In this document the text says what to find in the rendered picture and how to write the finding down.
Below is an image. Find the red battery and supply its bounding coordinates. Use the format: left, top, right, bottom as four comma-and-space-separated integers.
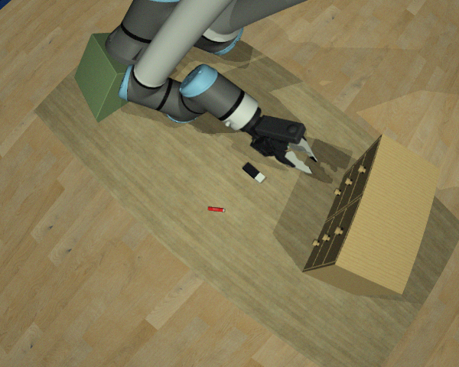
208, 206, 224, 212

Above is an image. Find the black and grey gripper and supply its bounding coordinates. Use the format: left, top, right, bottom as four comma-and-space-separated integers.
240, 107, 317, 174

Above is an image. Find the light wooden chest of drawers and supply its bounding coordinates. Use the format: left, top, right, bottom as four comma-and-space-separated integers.
302, 134, 440, 295

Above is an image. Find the brown wooden drawer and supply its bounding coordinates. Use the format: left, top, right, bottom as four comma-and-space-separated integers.
337, 155, 366, 212
304, 218, 334, 270
327, 167, 353, 219
324, 198, 361, 265
350, 139, 380, 203
313, 209, 346, 268

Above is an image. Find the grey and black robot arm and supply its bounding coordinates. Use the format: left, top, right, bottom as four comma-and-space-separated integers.
105, 0, 307, 145

